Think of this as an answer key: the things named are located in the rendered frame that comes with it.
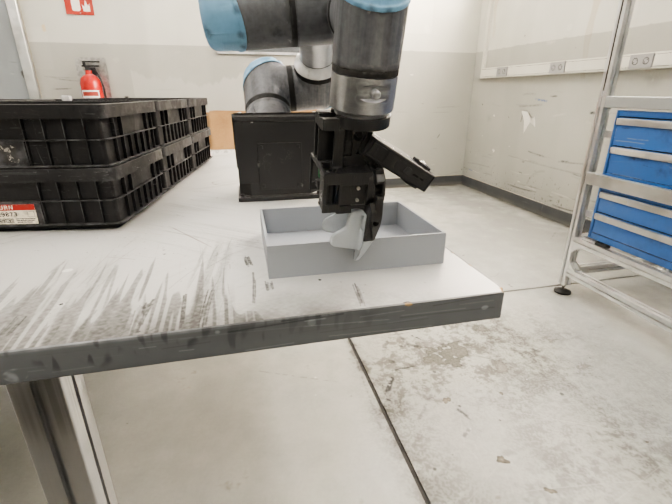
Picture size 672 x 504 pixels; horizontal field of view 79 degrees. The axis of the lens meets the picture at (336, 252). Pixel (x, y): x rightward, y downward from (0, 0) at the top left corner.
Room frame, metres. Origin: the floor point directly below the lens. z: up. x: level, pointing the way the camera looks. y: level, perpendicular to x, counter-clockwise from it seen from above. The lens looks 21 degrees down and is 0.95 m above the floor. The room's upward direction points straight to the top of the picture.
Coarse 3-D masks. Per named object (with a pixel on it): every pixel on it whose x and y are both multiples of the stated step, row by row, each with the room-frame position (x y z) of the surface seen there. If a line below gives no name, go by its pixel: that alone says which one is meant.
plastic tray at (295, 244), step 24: (264, 216) 0.72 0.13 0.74; (288, 216) 0.73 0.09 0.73; (312, 216) 0.74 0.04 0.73; (384, 216) 0.77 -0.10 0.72; (408, 216) 0.73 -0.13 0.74; (264, 240) 0.60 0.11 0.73; (288, 240) 0.68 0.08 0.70; (312, 240) 0.68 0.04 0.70; (384, 240) 0.57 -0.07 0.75; (408, 240) 0.58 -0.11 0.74; (432, 240) 0.58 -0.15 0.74; (288, 264) 0.54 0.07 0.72; (312, 264) 0.54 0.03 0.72; (336, 264) 0.55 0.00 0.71; (360, 264) 0.56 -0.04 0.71; (384, 264) 0.57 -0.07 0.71; (408, 264) 0.58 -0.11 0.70
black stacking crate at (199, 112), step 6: (186, 108) 1.36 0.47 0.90; (192, 108) 1.43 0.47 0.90; (198, 108) 1.52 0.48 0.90; (204, 108) 1.61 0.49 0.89; (186, 114) 1.36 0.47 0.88; (192, 114) 1.40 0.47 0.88; (198, 114) 1.51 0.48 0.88; (204, 114) 1.61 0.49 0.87; (192, 120) 1.40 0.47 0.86; (198, 120) 1.50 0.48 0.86; (204, 120) 1.57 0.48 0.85; (186, 126) 1.36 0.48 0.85; (192, 126) 1.40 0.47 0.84; (198, 126) 1.47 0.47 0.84; (204, 126) 1.57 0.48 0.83; (192, 132) 1.40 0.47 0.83
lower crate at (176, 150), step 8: (168, 144) 1.11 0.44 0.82; (176, 144) 1.16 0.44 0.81; (184, 144) 1.24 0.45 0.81; (168, 152) 1.08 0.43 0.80; (176, 152) 1.19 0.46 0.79; (184, 152) 1.27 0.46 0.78; (160, 160) 1.06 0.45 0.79; (168, 160) 1.10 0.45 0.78; (176, 160) 1.18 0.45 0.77; (184, 160) 1.24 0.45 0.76; (160, 168) 1.06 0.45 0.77; (168, 168) 1.09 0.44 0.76; (176, 168) 1.17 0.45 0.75; (184, 168) 1.24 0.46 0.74; (160, 176) 1.06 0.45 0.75; (168, 176) 1.09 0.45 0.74; (176, 176) 1.16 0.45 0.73; (184, 176) 1.22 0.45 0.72; (168, 184) 1.08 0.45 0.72; (176, 184) 1.17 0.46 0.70
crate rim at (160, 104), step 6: (156, 102) 1.06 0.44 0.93; (162, 102) 1.09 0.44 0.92; (168, 102) 1.14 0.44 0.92; (174, 102) 1.20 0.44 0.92; (180, 102) 1.26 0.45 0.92; (186, 102) 1.33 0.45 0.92; (156, 108) 1.06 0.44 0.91; (162, 108) 1.09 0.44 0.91; (168, 108) 1.14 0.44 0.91; (174, 108) 1.19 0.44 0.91
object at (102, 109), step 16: (0, 112) 0.74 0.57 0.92; (16, 112) 0.74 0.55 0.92; (32, 112) 0.74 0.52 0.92; (48, 112) 0.74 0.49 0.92; (64, 112) 0.75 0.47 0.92; (80, 112) 0.75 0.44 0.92; (96, 112) 0.75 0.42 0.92; (112, 112) 0.79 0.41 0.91; (128, 112) 0.87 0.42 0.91; (144, 112) 0.96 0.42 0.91
